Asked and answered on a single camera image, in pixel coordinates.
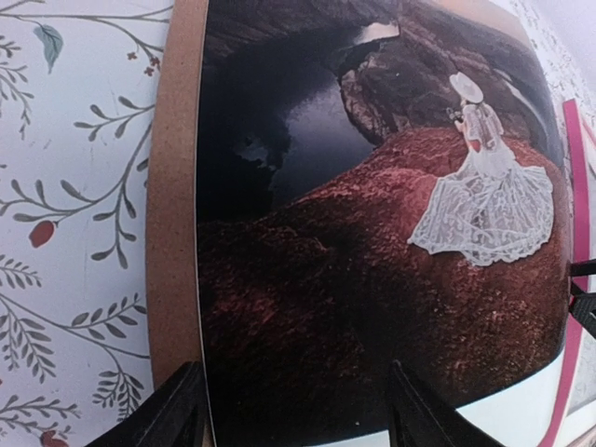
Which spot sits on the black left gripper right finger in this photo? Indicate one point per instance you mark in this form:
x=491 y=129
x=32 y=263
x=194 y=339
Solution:
x=418 y=417

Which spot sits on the brown cardboard backing board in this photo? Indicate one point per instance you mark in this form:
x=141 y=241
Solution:
x=170 y=235

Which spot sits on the landscape photo print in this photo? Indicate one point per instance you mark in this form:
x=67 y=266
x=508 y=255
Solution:
x=378 y=183

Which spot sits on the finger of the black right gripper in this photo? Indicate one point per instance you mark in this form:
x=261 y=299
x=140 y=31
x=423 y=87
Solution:
x=582 y=307

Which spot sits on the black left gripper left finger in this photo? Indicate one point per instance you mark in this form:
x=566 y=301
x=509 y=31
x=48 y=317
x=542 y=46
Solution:
x=173 y=416

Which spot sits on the pink wooden picture frame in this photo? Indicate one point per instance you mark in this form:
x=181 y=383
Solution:
x=567 y=427

